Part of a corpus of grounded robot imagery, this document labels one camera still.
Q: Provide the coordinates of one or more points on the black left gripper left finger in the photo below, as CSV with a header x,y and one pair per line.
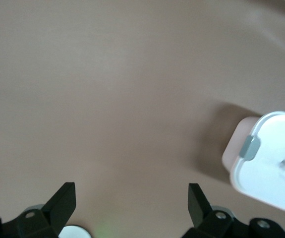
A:
x,y
55,210

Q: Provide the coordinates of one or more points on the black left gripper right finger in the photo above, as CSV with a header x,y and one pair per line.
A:
x,y
201,215

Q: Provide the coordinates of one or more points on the white box lid grey latches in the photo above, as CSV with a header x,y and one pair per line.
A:
x,y
263,178

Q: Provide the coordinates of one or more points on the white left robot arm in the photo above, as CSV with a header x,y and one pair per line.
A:
x,y
74,231

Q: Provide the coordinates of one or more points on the brown table mat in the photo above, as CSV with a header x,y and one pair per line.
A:
x,y
107,99

